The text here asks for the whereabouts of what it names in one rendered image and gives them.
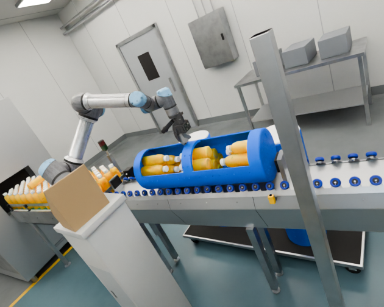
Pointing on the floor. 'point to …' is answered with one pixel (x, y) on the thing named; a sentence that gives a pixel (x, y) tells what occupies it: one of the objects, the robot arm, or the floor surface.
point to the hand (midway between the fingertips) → (184, 144)
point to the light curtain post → (295, 158)
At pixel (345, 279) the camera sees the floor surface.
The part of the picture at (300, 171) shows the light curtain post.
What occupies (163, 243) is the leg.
